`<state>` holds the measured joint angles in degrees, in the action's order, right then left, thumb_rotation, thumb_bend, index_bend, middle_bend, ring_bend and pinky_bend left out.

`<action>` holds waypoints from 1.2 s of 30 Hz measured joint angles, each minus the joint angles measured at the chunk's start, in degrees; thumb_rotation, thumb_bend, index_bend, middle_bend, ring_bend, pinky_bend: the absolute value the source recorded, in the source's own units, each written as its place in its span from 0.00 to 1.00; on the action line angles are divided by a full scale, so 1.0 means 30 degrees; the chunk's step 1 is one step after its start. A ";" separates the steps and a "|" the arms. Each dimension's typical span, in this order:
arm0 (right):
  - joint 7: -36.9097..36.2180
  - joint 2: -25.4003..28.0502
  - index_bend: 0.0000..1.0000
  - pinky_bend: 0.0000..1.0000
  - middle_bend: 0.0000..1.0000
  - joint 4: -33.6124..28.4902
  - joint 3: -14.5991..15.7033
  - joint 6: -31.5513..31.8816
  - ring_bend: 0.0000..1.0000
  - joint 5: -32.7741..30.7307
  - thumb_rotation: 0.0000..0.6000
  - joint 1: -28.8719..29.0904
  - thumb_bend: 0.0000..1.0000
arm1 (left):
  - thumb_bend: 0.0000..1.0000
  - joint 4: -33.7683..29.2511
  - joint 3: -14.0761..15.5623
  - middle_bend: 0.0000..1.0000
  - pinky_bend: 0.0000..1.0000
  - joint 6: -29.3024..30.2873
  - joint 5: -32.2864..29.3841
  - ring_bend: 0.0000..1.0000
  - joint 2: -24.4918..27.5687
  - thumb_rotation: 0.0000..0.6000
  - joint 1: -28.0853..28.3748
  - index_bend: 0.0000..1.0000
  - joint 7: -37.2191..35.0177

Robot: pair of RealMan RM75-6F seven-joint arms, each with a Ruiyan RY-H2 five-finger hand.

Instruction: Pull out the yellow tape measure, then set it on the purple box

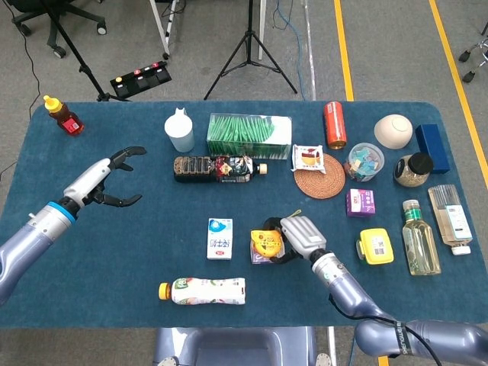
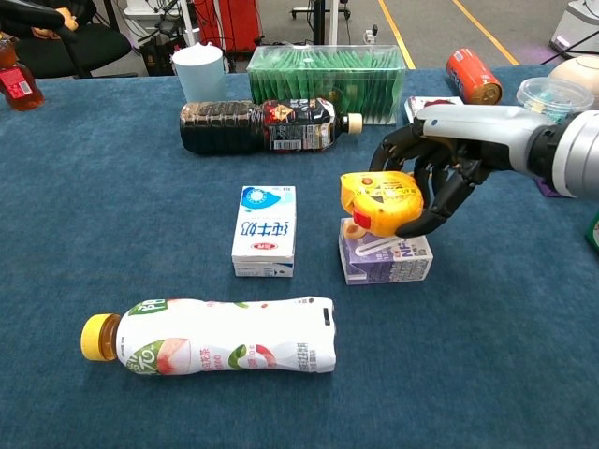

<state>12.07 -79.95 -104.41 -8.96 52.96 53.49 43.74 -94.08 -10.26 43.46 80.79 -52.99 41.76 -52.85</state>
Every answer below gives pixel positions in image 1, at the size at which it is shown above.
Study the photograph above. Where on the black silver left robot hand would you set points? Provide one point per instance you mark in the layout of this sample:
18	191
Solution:
89	179

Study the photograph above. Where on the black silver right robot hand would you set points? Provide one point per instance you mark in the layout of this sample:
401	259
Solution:
305	236

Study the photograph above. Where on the yellow tape measure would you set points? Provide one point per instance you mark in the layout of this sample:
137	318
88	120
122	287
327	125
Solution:
267	244

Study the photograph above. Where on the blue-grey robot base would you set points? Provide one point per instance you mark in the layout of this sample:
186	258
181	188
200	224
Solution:
236	347

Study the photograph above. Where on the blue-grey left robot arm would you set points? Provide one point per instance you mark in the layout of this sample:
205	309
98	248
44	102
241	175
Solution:
34	236

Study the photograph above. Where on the purple juice carton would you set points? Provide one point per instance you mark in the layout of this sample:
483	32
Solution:
257	259

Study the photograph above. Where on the round woven coaster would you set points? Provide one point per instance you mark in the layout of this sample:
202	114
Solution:
320	185

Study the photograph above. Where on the honey bottle with yellow cap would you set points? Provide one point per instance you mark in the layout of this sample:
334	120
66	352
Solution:
68	121

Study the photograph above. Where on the purple tissue pack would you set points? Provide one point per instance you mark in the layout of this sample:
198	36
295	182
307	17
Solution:
360	203

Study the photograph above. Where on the yellow lidded container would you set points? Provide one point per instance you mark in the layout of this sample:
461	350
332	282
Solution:
375	246

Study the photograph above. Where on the white snack cake packet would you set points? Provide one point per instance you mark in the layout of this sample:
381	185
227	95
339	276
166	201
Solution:
309	158

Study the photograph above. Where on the white blue milk carton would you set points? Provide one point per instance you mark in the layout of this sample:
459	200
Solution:
220	240

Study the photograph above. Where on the translucent white spouted cup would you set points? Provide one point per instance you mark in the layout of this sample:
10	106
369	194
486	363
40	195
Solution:
179	133

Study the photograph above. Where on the dark tea bottle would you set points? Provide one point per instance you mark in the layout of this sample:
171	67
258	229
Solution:
198	169

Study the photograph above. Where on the blue table mat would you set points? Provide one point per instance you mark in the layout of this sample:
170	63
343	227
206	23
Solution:
114	286

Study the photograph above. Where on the black light stand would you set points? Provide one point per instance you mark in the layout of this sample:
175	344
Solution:
81	68

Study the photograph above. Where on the black foot pedal board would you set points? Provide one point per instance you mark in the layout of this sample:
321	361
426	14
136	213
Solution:
141	80

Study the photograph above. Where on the white peach tea bottle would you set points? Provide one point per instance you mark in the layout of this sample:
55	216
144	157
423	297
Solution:
206	291

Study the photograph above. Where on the orange red can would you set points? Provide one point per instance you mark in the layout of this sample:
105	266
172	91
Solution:
334	126

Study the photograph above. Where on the pale yellow bottle green cap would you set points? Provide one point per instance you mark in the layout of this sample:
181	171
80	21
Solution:
419	244

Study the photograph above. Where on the clear box of green sachets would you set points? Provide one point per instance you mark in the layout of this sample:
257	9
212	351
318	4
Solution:
248	133

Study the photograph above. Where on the clear jar with black lid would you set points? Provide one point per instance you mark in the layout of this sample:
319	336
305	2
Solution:
413	169

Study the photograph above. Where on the beige bowl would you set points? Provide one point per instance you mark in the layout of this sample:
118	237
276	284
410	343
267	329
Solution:
392	131

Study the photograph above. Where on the clear bottle white cap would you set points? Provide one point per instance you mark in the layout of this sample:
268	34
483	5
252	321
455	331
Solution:
450	217

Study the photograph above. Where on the dark blue box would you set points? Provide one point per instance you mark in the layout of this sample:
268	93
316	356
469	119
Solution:
432	148

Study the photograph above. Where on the black office chair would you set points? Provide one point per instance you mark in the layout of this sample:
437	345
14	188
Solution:
26	4

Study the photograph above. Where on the black tripod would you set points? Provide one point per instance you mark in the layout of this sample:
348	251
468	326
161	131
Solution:
249	38

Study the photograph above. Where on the white pole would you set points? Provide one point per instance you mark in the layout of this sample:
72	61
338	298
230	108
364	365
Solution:
262	30

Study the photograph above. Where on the chrome stool with casters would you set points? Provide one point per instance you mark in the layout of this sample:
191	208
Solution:
468	76

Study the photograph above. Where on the white frame leg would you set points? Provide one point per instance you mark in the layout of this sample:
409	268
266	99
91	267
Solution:
160	30

